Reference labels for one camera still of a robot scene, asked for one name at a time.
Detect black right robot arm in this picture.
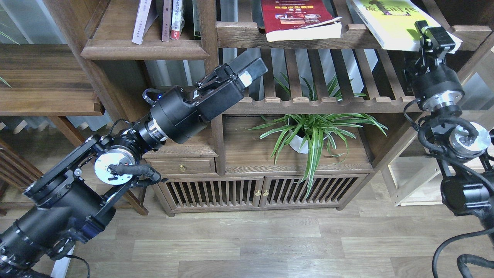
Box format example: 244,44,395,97
404,20,494,277

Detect white lavender book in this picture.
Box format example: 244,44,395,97
132,0,158,45

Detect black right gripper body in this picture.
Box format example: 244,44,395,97
404,26,456,80

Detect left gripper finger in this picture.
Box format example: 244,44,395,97
227,51,256,75
238,58,267,88

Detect green spider plant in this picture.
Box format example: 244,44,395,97
246,72,389,198

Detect white metal leg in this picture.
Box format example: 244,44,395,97
50,257,71,278

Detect dark upright book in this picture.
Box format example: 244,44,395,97
192,0,201,39

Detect slatted cabinet door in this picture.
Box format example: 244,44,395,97
254,174,367,210
159,177,264,213

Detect red white upright book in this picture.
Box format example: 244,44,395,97
170,0,184,40

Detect dark wooden bookshelf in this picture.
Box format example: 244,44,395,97
42,0,494,217

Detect small wooden drawer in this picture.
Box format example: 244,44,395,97
146,157,215,175

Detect light wooden shelf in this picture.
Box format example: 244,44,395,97
381,48,494,206

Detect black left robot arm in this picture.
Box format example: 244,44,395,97
0,51,268,278

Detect white plant pot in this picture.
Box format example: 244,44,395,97
288,119,328,154

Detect yellow green book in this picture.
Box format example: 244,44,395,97
350,0,440,52

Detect left slatted cabinet door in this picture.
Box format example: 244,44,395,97
159,177,264,213

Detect slatted wooden rack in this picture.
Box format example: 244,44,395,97
0,140,43,197

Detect right slatted cabinet door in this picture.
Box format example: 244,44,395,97
254,174,367,210

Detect brown upright book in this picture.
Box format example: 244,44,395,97
162,0,173,42

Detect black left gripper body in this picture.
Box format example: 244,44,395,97
186,64,245,122

